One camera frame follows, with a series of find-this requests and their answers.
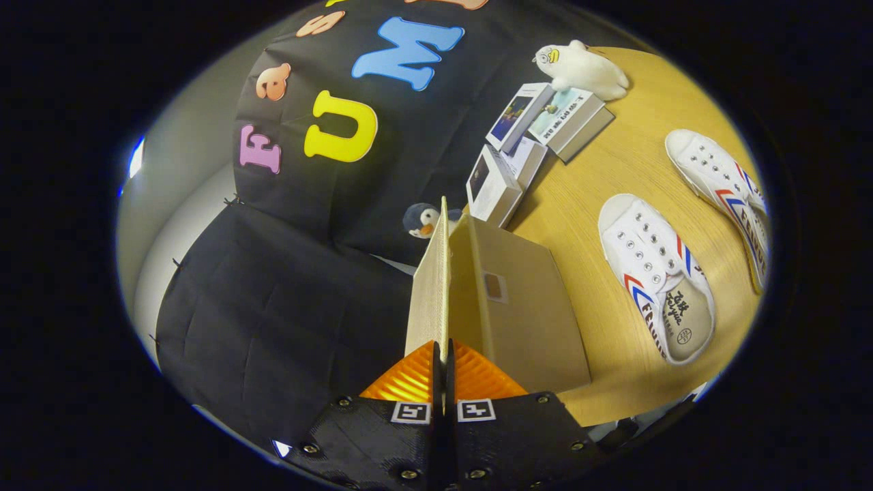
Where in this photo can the black backdrop cloth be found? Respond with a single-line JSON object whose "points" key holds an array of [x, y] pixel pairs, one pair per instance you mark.
{"points": [[273, 307]]}

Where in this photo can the white book blue photo cover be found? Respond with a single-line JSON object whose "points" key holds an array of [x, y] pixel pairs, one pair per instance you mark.
{"points": [[515, 116]]}

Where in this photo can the white book dark portrait cover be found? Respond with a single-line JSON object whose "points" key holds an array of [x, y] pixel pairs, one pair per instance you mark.
{"points": [[491, 187]]}

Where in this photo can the plain white book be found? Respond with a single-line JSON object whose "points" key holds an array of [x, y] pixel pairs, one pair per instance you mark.
{"points": [[528, 160]]}

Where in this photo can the grey penguin plush toy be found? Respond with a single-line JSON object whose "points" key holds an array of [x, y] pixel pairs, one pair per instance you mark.
{"points": [[424, 218]]}

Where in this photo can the white duck plush toy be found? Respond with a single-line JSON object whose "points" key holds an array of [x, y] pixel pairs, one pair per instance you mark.
{"points": [[586, 71]]}

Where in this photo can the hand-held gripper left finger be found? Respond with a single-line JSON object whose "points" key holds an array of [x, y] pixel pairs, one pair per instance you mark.
{"points": [[382, 436]]}

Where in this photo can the grey book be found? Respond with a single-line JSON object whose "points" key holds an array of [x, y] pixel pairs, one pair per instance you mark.
{"points": [[592, 133]]}

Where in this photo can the white canvas shoe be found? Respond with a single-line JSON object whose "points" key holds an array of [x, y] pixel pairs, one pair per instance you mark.
{"points": [[648, 266], [709, 170]]}

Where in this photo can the beige fabric storage box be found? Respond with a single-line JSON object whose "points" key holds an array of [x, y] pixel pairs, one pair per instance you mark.
{"points": [[518, 320]]}

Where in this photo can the white book pale teal cover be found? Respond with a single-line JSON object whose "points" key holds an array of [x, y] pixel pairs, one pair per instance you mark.
{"points": [[566, 112]]}

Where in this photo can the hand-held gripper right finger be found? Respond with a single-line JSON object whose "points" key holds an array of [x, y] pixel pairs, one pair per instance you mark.
{"points": [[511, 436]]}

